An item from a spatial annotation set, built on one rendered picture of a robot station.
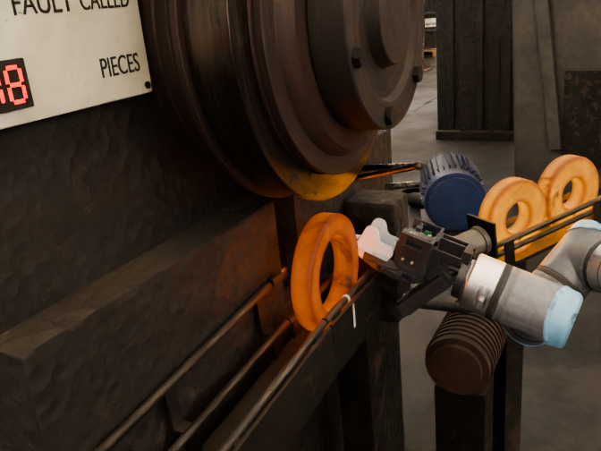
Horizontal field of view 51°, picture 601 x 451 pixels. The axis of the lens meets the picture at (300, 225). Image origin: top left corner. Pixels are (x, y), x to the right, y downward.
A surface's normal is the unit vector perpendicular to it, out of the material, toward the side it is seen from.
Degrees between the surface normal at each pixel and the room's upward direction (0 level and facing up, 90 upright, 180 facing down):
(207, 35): 89
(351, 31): 90
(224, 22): 87
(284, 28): 89
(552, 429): 0
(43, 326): 0
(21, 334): 0
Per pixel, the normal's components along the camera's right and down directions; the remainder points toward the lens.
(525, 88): -0.66, 0.31
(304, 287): -0.46, 0.18
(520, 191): 0.46, 0.26
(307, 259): -0.42, -0.26
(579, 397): -0.09, -0.94
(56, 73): 0.88, 0.08
